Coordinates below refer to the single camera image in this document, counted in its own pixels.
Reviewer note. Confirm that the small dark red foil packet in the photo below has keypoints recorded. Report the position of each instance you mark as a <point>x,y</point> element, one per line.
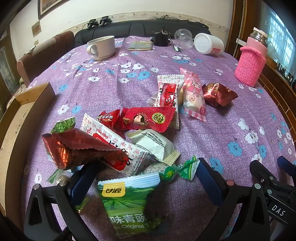
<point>218,95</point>

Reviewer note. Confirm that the white plastic canister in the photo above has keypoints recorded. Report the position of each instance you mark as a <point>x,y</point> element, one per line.
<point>208,43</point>

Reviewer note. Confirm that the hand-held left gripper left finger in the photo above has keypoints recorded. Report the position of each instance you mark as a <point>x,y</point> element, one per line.
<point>79,185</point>

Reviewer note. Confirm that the long white red-printed packet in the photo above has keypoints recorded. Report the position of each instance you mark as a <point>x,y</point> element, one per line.
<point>97,129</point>

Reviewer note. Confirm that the small black device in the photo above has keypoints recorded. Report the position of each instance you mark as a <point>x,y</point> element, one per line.
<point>160,39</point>

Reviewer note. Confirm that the cardboard box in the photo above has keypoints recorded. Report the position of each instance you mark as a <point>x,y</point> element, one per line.
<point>20,129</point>

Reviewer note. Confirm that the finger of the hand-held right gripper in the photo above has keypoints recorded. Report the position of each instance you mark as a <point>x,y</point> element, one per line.
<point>288,165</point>
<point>261,172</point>

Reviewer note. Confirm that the green candy wrapper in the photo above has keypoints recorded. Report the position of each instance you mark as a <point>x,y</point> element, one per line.
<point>82,204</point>

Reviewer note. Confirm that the black gadget on sofa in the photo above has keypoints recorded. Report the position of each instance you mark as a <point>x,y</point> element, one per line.
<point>105,20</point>
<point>92,23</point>

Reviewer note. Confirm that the clear plastic cup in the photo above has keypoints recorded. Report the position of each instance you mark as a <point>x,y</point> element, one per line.
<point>183,38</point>

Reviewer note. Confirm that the cream packet with red label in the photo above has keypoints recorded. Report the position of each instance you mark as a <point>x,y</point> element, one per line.
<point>167,95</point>

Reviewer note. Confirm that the large dark red foil packet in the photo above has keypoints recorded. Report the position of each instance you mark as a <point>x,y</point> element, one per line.
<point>76,148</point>

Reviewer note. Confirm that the green twisted candy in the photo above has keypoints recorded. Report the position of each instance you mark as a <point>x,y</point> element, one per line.
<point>62,125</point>
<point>185,169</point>
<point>54,177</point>

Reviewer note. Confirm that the white ceramic mug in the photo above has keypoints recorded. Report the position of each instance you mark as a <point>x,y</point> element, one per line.
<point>104,47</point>

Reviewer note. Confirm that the pale grey snack packet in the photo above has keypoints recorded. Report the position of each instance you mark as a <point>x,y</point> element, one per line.
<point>151,100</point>

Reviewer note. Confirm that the green pea snack packet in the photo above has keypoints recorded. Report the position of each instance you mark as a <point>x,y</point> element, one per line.
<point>124,204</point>

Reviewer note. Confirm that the red candy packet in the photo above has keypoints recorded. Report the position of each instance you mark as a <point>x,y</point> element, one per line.
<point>143,119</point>

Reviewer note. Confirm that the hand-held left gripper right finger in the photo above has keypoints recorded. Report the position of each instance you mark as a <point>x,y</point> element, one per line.
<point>208,180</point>

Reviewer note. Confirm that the brown armchair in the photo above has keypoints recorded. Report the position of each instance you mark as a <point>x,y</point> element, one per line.
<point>46,55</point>

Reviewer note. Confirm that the white snack packet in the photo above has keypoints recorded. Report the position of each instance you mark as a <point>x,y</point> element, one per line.
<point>152,143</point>

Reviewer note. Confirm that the purple floral tablecloth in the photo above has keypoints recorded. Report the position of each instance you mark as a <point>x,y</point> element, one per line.
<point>208,139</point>

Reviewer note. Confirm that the framed wall picture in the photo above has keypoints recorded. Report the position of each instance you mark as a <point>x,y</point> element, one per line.
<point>46,7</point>

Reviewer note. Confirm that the dark wooden glass-door cabinet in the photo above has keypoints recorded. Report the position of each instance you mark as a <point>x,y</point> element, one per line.
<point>5,69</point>

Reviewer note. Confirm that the small red snack packet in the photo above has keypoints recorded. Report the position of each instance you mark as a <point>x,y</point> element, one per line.
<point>107,118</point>

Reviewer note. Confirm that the black leather sofa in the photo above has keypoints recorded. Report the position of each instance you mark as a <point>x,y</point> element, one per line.
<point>129,29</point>

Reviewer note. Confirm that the pink cartoon snack packet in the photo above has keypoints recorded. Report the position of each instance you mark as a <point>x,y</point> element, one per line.
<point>193,92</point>

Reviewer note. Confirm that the beige wall plate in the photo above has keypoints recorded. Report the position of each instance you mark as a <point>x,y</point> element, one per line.
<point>35,29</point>

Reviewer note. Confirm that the bottle in pink knitted sleeve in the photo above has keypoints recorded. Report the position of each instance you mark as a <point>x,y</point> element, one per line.
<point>249,64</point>

